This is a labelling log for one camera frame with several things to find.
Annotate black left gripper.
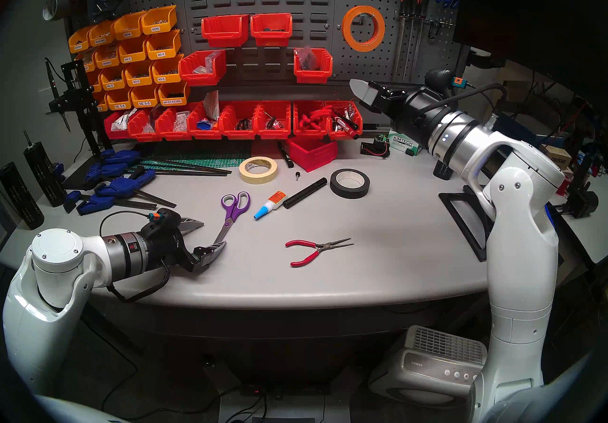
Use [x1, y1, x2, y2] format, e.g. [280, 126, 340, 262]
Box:
[142, 217, 228, 273]

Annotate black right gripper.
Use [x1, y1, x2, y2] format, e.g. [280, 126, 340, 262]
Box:
[350, 78, 450, 143]

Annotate purple handled scissors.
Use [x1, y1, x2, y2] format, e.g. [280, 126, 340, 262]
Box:
[211, 192, 251, 249]

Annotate orange tape roll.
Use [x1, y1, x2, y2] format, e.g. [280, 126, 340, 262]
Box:
[342, 5, 386, 52]

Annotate beige masking tape roll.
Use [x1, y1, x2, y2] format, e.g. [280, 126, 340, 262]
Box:
[238, 157, 278, 185]

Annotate black tape roll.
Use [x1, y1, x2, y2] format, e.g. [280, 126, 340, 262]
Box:
[330, 168, 371, 199]

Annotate black battery holder module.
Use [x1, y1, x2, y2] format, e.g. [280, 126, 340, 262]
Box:
[360, 135, 391, 157]

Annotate Kimtech tissue box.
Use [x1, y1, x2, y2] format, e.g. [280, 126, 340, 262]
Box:
[389, 128, 423, 157]

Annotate red bin holding red tools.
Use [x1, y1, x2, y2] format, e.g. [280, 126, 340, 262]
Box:
[293, 101, 331, 138]

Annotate long black rod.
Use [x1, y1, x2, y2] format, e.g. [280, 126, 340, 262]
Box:
[142, 158, 232, 176]

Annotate green cutting mat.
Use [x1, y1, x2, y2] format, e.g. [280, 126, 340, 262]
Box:
[142, 154, 252, 168]

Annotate glue bottle with blue cap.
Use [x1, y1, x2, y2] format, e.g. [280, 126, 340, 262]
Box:
[253, 191, 287, 221]

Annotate red storage bin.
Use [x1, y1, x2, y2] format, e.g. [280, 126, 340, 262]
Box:
[201, 15, 250, 47]
[286, 137, 339, 173]
[156, 108, 194, 141]
[219, 101, 259, 139]
[250, 13, 293, 47]
[104, 111, 131, 140]
[188, 103, 224, 139]
[256, 101, 292, 139]
[127, 109, 162, 142]

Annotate blue spring clamp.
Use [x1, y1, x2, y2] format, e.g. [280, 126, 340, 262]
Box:
[100, 150, 142, 165]
[94, 169, 157, 198]
[85, 162, 138, 185]
[63, 191, 117, 216]

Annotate metal file holder rack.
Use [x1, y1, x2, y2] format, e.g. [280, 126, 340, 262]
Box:
[396, 11, 454, 28]

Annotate black plastic tube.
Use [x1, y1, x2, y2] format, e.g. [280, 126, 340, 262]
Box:
[284, 177, 328, 210]

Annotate orange bin labelled M4-0.7X6 HEX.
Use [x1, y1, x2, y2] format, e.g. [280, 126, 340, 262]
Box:
[158, 81, 190, 106]

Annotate orange bin labelled M2.5-5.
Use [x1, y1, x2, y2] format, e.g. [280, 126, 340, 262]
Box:
[131, 85, 161, 108]

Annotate orange bin labelled M2.5-6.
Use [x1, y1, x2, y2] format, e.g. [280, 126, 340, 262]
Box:
[105, 89, 133, 110]

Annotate dark blue storage bin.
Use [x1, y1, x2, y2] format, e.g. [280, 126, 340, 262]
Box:
[496, 116, 540, 152]

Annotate red bin holding clear bags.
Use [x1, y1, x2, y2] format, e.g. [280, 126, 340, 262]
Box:
[179, 50, 227, 87]

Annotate orange bin labelled M3-6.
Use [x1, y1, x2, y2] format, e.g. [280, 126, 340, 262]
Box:
[152, 54, 184, 84]

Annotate orange bin labelled M3-8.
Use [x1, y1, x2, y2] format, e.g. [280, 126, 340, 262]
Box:
[124, 61, 155, 87]

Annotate black monitor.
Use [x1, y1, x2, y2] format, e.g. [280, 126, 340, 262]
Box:
[454, 0, 608, 104]

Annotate orange bin labelled M3-12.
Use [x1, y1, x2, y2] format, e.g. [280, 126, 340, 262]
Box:
[100, 66, 128, 90]

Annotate orange bin labelled M3-4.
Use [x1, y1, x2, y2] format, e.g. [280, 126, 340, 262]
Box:
[146, 29, 182, 60]

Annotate orange bin labelled M4-6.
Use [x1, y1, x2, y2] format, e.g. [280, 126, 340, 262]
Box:
[118, 37, 150, 64]

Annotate orange bin labelled M4X4X6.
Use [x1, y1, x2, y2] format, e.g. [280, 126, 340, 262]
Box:
[94, 44, 122, 69]

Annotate small cardboard box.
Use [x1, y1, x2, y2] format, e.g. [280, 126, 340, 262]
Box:
[539, 144, 573, 170]

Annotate black soldering iron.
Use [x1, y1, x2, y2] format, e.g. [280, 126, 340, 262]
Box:
[44, 57, 72, 133]

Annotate orange bin labelled M3X6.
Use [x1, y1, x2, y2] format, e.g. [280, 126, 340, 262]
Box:
[141, 5, 177, 34]

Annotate orange bin labelled M3X8 BAD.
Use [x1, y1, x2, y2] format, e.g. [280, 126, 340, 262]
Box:
[88, 21, 117, 46]

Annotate orange bin labelled M3X5X4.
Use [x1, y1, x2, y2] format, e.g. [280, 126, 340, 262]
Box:
[68, 26, 93, 53]

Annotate black desk device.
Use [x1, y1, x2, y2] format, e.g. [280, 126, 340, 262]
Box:
[565, 161, 599, 218]

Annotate white Coway air purifier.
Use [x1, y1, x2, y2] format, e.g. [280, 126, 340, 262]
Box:
[368, 325, 489, 406]

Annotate white side table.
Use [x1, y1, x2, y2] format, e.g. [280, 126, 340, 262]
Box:
[556, 166, 608, 266]

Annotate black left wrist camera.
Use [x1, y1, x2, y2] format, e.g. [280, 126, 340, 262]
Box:
[145, 208, 181, 233]

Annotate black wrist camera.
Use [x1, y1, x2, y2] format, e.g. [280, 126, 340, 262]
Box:
[145, 208, 181, 233]
[424, 68, 465, 92]

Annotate red handled tools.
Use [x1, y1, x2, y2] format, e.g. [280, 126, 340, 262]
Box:
[299, 108, 331, 128]

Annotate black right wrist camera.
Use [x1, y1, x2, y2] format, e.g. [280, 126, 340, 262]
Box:
[424, 68, 465, 92]

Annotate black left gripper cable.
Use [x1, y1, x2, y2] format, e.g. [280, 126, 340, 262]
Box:
[99, 211, 171, 304]

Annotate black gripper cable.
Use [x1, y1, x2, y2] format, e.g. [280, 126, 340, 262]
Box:
[427, 82, 509, 119]
[99, 211, 171, 304]

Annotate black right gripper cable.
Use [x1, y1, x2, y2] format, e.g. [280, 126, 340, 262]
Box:
[427, 82, 509, 119]

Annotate red handled needle-nose pliers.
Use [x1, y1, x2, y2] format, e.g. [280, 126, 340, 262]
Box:
[285, 238, 354, 268]

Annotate black triangular frame stand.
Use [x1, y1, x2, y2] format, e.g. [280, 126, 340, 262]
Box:
[438, 185, 497, 262]

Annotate black soldering stand frame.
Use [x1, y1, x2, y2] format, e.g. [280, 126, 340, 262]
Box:
[47, 60, 103, 152]

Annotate grey duct tape roll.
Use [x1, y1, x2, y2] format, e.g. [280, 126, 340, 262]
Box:
[42, 0, 72, 22]

